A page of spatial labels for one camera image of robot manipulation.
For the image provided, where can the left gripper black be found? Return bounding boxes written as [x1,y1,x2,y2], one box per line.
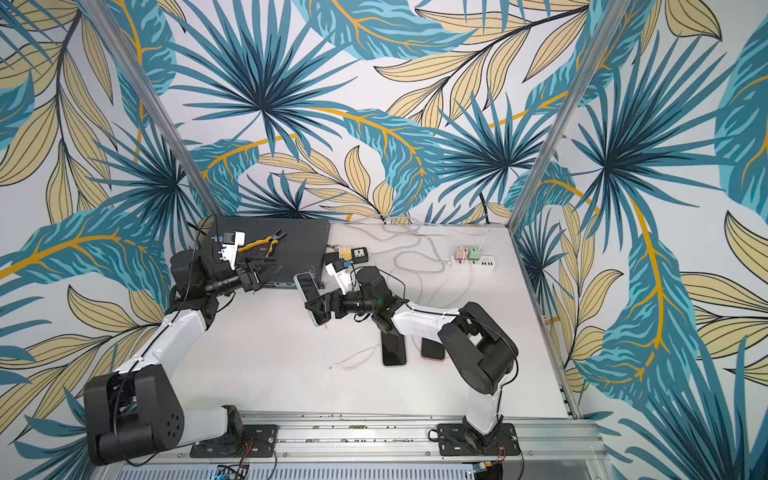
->
[202,255,284,296]

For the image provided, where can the black phone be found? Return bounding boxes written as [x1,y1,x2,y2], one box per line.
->
[294,272,320,303]
[381,333,407,367]

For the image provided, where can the white charging cable pink phone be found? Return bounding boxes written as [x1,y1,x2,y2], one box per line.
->
[421,259,475,309]

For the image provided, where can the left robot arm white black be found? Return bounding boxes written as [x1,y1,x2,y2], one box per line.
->
[84,249,280,466]

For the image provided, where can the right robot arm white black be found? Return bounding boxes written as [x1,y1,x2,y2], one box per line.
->
[294,266,519,437]

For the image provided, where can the yellow black pliers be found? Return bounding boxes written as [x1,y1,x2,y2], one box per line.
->
[235,229,287,263]

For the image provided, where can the yellow charger plug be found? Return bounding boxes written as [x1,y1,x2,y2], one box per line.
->
[339,246,354,261]

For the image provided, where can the black power socket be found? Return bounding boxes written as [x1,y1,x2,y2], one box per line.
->
[324,247,369,267]

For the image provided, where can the pink charger plug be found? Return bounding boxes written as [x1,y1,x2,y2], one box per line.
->
[453,246,469,261]

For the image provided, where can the green charger plug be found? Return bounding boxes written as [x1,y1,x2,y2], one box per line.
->
[467,247,483,261]

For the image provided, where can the white power strip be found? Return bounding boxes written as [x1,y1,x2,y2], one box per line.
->
[450,255,496,273]

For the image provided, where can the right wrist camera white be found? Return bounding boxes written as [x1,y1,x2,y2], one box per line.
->
[325,261,353,295]

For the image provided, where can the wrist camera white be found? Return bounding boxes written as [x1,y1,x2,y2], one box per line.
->
[218,231,246,270]
[325,261,353,295]

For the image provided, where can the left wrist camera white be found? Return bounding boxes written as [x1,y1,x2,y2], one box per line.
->
[218,231,246,270]

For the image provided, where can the dark grey network switch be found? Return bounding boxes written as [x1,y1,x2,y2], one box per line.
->
[195,217,330,292]

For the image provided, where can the grey power strip cord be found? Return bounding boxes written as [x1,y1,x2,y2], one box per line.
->
[326,221,457,277]

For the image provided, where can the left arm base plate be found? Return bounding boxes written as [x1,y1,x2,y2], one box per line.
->
[190,424,279,459]

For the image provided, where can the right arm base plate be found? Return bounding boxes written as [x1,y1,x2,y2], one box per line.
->
[427,422,521,457]

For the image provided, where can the aluminium front rail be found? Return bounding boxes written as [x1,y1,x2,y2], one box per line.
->
[89,410,619,480]

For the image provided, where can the left aluminium corner post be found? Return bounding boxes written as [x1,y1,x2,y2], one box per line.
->
[80,0,222,216]

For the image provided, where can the aluminium corner post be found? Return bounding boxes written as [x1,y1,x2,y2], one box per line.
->
[508,1,630,237]
[80,0,222,216]

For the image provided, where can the right aluminium corner post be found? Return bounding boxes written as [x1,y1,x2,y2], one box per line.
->
[508,1,630,237]

